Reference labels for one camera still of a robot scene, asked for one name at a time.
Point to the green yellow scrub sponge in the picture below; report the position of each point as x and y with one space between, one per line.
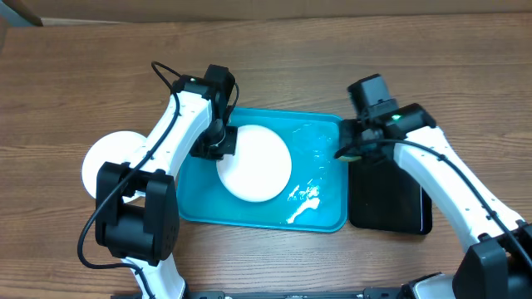
349 159

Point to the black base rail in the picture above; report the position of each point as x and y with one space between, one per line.
291 294

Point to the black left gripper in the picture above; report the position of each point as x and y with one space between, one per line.
229 147

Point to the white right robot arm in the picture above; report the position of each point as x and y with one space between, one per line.
495 239

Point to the teal plastic tray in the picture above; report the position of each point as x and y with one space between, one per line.
315 198

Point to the white plate with ketchup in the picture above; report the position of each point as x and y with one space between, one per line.
115 148

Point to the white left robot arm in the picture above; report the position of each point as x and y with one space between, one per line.
132 178

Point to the black plastic water tray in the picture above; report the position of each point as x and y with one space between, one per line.
383 196

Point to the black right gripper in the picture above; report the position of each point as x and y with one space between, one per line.
349 130

